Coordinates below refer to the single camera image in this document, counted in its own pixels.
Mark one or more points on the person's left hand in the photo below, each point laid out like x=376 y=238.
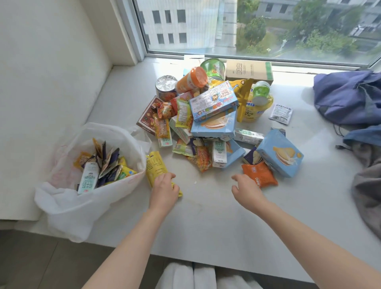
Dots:
x=163 y=195

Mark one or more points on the person's right hand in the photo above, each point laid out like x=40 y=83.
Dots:
x=248 y=193

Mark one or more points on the person's left thumb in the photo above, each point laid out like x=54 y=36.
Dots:
x=176 y=190

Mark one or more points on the person's right thumb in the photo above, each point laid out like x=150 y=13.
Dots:
x=235 y=192

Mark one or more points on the person's left forearm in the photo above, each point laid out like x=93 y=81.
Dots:
x=128 y=253

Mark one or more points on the person's right forearm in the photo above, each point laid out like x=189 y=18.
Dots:
x=312 y=247

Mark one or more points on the orange crinkled snack packet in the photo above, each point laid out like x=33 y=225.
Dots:
x=259 y=175

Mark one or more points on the dark blue snack packet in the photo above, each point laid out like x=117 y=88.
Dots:
x=252 y=157

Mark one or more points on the orange noodle snack packet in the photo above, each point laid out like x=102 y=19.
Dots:
x=202 y=159

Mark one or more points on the white green milk carton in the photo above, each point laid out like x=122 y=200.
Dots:
x=248 y=136
x=219 y=154
x=88 y=178

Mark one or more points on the white green carton box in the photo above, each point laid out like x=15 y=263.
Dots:
x=180 y=132

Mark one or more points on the small orange snack packet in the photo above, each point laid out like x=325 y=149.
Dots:
x=162 y=128
x=164 y=110

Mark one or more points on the pile of mixed snack sachets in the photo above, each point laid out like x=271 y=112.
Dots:
x=108 y=165

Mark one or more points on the yellow green snack packet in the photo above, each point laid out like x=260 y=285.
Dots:
x=184 y=114

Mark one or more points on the brown snack box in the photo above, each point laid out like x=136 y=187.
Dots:
x=147 y=117

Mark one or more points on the large yellow snack bag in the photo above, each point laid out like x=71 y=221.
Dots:
x=253 y=113

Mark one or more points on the person's white trousers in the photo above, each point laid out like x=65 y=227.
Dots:
x=205 y=277

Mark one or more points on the white foil sachet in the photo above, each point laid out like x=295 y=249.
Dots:
x=281 y=113

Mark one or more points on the red snack packet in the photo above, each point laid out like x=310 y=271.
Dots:
x=182 y=97

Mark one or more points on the blue cartoon print box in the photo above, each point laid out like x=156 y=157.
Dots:
x=212 y=101

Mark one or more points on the white jar with green lid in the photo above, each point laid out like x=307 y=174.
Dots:
x=261 y=93

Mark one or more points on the white plastic bag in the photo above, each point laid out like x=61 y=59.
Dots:
x=74 y=214

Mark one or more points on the foil lid snack can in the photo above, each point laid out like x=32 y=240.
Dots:
x=165 y=86

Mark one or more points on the orange lid snack can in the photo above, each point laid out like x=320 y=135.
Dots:
x=190 y=80

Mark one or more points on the cardboard box with green stripe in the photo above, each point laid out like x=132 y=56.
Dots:
x=248 y=70

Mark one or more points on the green snack can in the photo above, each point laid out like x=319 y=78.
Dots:
x=213 y=68

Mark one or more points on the grey cloth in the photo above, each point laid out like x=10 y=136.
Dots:
x=369 y=190

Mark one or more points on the blue cloth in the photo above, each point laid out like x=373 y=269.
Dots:
x=364 y=135

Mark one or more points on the purple jacket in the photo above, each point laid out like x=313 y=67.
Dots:
x=348 y=95

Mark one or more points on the white building outside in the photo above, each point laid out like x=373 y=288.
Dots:
x=181 y=23

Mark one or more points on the green trees outside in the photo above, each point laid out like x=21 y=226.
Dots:
x=318 y=32

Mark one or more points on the grey window frame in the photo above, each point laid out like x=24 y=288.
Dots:
x=140 y=29

